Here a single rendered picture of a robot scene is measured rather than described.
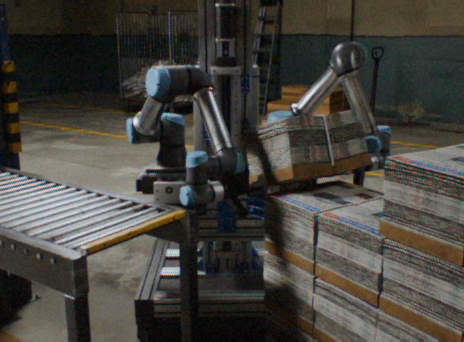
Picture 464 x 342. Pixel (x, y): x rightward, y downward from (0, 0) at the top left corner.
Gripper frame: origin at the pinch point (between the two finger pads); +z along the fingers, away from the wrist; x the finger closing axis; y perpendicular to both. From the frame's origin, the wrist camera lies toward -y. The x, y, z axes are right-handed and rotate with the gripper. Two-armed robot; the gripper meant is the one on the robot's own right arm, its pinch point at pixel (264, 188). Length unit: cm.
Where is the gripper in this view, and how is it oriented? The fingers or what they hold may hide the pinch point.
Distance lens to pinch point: 228.2
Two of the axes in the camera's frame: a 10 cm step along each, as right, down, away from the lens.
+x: -5.1, 1.3, 8.5
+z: 8.4, -1.3, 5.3
